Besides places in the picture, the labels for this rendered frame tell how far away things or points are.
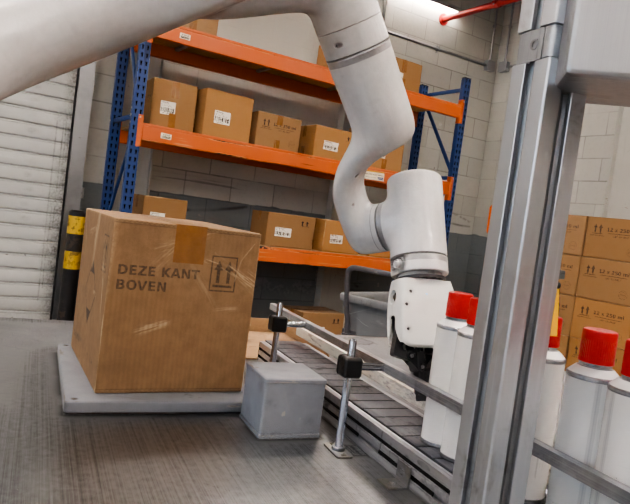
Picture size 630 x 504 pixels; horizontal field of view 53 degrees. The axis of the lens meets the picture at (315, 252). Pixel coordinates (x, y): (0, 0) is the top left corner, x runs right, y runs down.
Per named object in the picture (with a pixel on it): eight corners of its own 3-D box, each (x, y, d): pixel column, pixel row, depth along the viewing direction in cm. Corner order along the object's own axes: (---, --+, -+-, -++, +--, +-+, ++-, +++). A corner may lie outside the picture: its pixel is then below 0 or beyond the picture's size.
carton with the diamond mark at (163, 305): (242, 392, 107) (262, 233, 106) (94, 394, 96) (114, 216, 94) (190, 348, 134) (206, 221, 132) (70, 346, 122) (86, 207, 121)
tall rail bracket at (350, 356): (377, 454, 92) (393, 342, 91) (333, 455, 89) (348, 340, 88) (367, 445, 95) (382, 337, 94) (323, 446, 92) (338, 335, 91)
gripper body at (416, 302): (403, 264, 88) (407, 345, 85) (463, 270, 92) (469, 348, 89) (376, 275, 95) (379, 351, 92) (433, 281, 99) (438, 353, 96)
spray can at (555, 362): (554, 503, 70) (583, 320, 69) (520, 507, 68) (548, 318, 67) (520, 483, 75) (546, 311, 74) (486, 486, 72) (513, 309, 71)
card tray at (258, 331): (328, 362, 148) (331, 345, 147) (220, 358, 137) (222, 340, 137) (283, 333, 175) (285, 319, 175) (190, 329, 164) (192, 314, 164)
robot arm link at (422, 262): (407, 249, 89) (408, 270, 88) (459, 255, 92) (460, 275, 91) (377, 263, 96) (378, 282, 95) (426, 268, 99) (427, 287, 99)
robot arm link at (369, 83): (273, 82, 88) (348, 268, 99) (377, 47, 80) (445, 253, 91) (298, 65, 95) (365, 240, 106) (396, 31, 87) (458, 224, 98)
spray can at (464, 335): (489, 466, 79) (513, 304, 78) (452, 466, 77) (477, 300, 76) (466, 450, 84) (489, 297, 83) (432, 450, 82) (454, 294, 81)
